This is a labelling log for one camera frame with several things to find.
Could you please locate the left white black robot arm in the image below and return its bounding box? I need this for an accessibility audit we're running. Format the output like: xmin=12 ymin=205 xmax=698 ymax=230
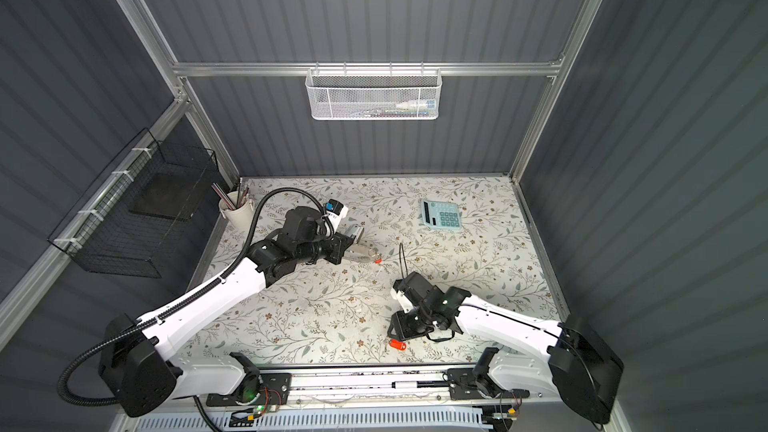
xmin=99 ymin=201 xmax=362 ymax=417

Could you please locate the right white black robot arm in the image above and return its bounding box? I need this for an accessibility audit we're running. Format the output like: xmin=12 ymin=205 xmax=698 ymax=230
xmin=387 ymin=272 xmax=624 ymax=425

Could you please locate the light blue calculator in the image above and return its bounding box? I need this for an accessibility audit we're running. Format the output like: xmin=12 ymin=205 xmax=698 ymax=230
xmin=420 ymin=199 xmax=462 ymax=231

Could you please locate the white pencil cup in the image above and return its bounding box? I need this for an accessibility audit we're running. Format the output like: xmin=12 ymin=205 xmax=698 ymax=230
xmin=211 ymin=182 xmax=255 ymax=233

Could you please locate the white tube in basket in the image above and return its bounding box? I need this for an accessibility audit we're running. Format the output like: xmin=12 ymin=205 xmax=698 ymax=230
xmin=385 ymin=99 xmax=438 ymax=115

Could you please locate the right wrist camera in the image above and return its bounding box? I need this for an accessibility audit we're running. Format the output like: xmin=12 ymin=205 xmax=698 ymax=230
xmin=390 ymin=288 xmax=411 ymax=310

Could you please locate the aluminium front rail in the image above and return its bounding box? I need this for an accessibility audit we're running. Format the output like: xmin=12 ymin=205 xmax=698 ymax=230
xmin=131 ymin=363 xmax=607 ymax=407

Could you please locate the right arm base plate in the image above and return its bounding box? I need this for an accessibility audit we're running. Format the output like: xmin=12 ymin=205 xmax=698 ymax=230
xmin=443 ymin=367 xmax=530 ymax=401

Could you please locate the white perforated cable tray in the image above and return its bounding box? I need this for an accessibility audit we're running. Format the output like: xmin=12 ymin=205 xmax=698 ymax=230
xmin=131 ymin=407 xmax=493 ymax=432

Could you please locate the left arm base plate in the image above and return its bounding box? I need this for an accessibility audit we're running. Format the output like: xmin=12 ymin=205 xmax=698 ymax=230
xmin=206 ymin=373 xmax=293 ymax=409

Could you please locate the white wire mesh basket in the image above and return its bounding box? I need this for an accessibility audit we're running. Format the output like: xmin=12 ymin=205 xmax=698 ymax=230
xmin=305 ymin=70 xmax=443 ymax=121

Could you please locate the black wire mesh basket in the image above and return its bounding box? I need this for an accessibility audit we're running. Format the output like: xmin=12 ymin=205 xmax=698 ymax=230
xmin=48 ymin=129 xmax=219 ymax=279

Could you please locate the black corrugated cable hose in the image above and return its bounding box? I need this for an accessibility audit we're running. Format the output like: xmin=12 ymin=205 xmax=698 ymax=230
xmin=56 ymin=187 xmax=330 ymax=407

